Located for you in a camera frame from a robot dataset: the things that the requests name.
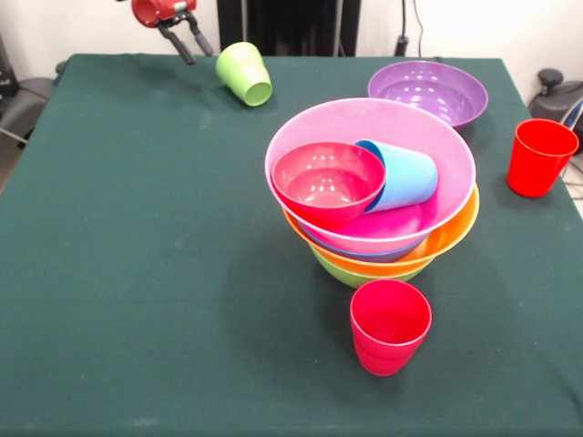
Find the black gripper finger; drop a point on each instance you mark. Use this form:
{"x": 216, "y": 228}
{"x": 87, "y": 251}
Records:
{"x": 200, "y": 35}
{"x": 178, "y": 44}

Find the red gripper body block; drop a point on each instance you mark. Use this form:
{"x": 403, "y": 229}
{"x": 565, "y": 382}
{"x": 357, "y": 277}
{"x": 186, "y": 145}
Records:
{"x": 155, "y": 11}

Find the green cup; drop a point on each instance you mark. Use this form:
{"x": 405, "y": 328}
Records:
{"x": 240, "y": 64}

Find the small crimson pink bowl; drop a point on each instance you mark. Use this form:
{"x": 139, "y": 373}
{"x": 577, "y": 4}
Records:
{"x": 328, "y": 182}

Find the large magenta bowl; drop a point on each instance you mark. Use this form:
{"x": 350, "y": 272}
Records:
{"x": 387, "y": 123}

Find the blue cup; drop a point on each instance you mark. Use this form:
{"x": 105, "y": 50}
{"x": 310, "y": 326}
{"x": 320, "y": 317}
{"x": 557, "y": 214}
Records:
{"x": 405, "y": 177}

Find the blue bowl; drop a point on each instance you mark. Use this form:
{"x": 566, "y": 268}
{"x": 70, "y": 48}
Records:
{"x": 364, "y": 256}

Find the green bowl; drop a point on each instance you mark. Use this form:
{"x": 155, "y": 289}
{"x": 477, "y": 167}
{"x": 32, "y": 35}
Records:
{"x": 355, "y": 277}

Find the large orange bowl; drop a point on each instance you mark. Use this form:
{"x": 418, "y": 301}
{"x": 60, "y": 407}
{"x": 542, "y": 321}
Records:
{"x": 455, "y": 227}

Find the purple bowl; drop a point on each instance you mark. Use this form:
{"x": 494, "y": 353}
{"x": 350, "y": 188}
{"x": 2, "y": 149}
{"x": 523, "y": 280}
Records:
{"x": 428, "y": 82}

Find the dark green tablecloth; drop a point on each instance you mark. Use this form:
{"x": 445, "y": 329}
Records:
{"x": 136, "y": 364}

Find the red cup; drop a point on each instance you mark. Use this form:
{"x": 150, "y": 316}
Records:
{"x": 537, "y": 164}

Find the crimson pink cup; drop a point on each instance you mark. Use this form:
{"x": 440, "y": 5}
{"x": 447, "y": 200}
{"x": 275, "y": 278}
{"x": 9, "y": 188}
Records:
{"x": 387, "y": 346}

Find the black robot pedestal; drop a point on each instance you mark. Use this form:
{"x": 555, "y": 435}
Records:
{"x": 296, "y": 27}

